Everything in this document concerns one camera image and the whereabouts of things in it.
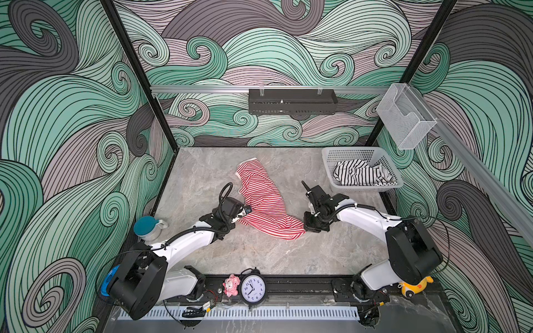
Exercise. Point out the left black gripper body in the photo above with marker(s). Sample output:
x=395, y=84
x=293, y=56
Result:
x=216, y=210

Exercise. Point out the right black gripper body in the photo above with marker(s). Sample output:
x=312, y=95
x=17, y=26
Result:
x=316, y=221

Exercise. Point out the red white striped tank top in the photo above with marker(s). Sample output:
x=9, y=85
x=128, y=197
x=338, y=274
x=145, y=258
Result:
x=268, y=211

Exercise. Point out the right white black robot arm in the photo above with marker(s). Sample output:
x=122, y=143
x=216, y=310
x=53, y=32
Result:
x=412, y=253

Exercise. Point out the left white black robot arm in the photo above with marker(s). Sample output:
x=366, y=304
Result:
x=144, y=278

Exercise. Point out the black white striped tank top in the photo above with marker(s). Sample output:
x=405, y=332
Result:
x=361, y=173

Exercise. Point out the white plastic laundry basket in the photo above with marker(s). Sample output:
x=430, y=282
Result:
x=373, y=155

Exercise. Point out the pink plush toy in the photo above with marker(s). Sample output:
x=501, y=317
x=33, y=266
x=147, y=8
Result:
x=231, y=285

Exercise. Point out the black round alarm clock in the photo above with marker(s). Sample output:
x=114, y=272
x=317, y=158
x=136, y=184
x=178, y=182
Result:
x=253, y=288

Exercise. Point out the teal lid white cup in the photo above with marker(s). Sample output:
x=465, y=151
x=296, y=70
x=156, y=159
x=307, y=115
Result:
x=149, y=228

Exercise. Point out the yellow plush toy red shirt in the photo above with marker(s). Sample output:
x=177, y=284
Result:
x=410, y=290

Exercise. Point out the blue yellow plastic toy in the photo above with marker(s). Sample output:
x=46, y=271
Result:
x=104, y=287

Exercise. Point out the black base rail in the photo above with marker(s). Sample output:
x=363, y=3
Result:
x=338, y=287

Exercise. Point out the white slotted cable duct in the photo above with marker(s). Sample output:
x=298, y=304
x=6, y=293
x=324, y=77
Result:
x=243, y=313

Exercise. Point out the black wall shelf tray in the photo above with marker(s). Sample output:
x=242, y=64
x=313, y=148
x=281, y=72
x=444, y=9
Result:
x=296, y=103

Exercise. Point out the clear acrylic wall holder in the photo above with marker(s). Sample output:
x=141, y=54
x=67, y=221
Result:
x=406, y=115

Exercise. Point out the aluminium back wall rail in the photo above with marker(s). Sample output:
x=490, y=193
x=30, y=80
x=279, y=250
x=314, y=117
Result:
x=242, y=89

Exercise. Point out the aluminium wall rail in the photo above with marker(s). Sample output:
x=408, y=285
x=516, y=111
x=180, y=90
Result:
x=242, y=89
x=460, y=133

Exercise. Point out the aluminium right wall rail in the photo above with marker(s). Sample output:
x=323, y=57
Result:
x=460, y=133

